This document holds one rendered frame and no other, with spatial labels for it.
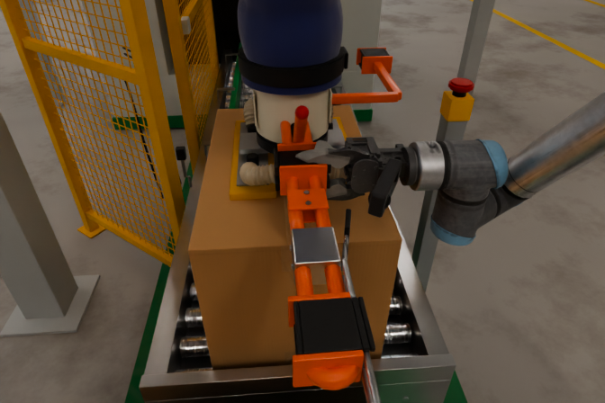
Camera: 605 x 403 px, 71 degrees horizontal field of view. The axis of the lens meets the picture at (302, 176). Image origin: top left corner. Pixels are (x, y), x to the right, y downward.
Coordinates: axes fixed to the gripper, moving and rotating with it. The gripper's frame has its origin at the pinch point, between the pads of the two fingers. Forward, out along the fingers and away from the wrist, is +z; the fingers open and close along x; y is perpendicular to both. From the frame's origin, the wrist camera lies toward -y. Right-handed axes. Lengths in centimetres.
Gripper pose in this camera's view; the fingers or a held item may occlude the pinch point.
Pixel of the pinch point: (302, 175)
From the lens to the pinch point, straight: 74.9
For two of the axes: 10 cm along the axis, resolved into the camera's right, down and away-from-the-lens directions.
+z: -10.0, 0.3, -0.7
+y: -0.7, -5.8, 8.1
